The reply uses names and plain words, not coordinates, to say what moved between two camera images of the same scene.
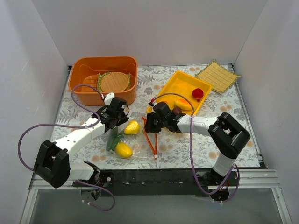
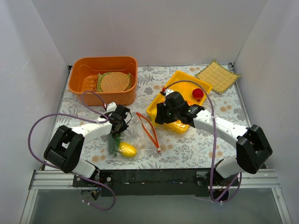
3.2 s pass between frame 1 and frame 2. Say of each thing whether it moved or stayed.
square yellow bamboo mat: stayed
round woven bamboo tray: stayed
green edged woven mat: stayed
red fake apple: stayed
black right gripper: moved
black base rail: stayed
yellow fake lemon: moved
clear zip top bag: moved
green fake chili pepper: stayed
